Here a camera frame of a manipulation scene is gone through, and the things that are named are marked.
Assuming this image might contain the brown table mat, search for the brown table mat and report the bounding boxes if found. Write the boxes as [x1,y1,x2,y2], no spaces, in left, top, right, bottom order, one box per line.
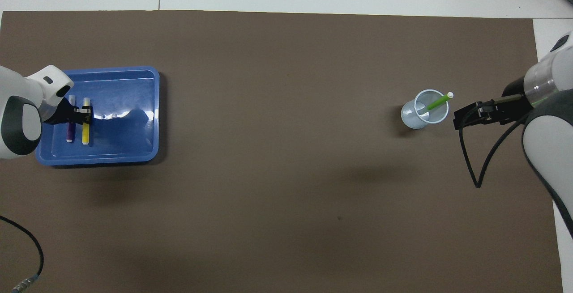
[0,10,564,293]

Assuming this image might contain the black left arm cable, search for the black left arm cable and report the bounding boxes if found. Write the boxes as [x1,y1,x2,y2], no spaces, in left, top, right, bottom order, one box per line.
[0,215,45,293]

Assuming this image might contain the purple marker pen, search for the purple marker pen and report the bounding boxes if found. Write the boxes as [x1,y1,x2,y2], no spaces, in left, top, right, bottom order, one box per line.
[66,95,76,143]

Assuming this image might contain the translucent plastic cup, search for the translucent plastic cup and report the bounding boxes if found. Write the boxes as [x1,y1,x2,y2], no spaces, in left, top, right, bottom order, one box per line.
[400,89,449,130]

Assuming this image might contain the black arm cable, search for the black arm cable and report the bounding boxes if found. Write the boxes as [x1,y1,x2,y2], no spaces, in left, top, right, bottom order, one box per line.
[0,215,45,293]
[458,101,531,189]

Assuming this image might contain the green marker pen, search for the green marker pen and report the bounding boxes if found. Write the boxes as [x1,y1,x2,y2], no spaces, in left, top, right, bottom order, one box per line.
[420,92,454,116]

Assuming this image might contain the blue plastic tray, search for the blue plastic tray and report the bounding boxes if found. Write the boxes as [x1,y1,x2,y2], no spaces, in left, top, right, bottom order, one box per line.
[35,66,160,167]

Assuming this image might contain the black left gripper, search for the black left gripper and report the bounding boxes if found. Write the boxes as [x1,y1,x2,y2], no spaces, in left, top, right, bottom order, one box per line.
[41,93,94,126]

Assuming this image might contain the yellow marker pen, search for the yellow marker pen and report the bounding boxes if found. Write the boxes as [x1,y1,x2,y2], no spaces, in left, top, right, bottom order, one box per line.
[82,98,91,145]

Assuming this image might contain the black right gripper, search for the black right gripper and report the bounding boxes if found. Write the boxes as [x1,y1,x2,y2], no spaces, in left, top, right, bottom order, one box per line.
[453,75,535,131]

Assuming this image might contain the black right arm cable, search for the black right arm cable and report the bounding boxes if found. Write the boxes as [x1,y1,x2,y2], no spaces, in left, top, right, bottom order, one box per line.
[458,101,531,189]

